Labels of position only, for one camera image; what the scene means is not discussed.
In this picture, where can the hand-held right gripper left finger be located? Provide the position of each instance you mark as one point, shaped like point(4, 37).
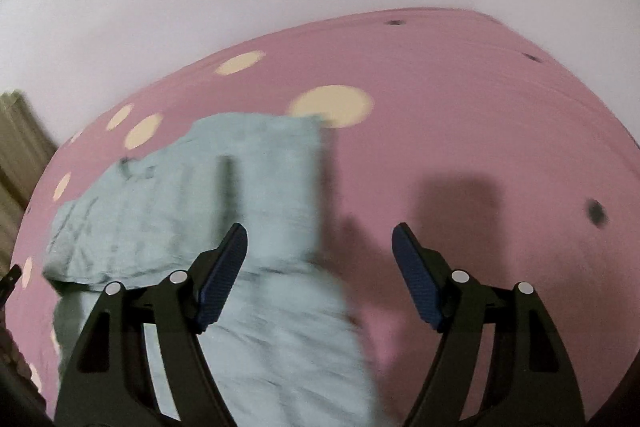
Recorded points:
point(225, 272)

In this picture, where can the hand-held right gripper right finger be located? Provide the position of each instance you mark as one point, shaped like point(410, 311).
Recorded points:
point(415, 277)

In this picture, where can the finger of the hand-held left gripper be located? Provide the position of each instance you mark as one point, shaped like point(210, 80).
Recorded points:
point(11, 279)

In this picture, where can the light blue puffer jacket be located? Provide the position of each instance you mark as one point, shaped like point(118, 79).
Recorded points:
point(200, 187)

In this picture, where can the dark brown cloth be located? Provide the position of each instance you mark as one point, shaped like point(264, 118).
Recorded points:
point(17, 362)

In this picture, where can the striped cloth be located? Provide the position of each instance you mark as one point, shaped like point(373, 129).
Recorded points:
point(20, 147)

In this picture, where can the pink polka dot bed sheet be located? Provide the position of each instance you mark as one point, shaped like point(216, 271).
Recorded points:
point(450, 132)

